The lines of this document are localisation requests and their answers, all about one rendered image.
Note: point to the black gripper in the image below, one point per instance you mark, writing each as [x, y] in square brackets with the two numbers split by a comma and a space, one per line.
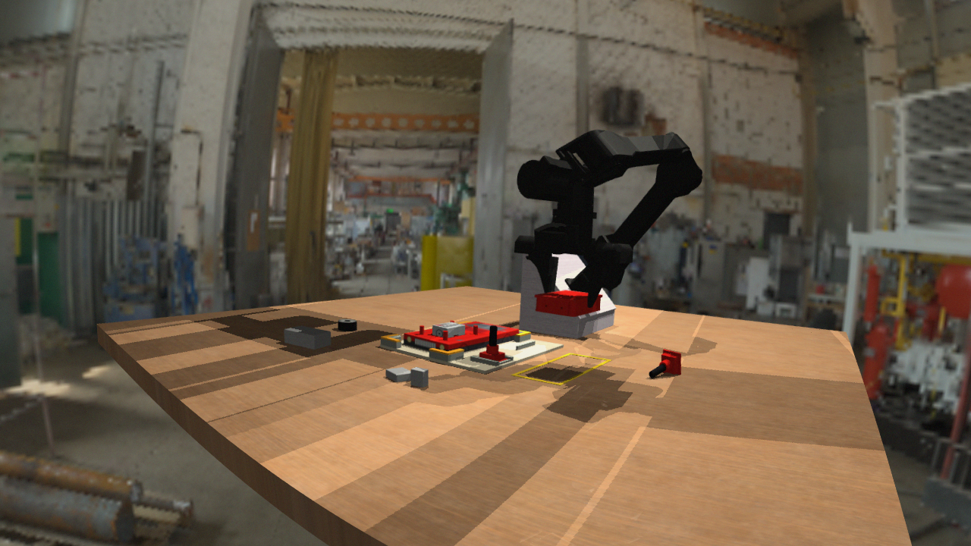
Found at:
[607, 255]

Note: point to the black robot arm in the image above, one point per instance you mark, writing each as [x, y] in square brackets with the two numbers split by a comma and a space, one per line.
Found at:
[606, 156]

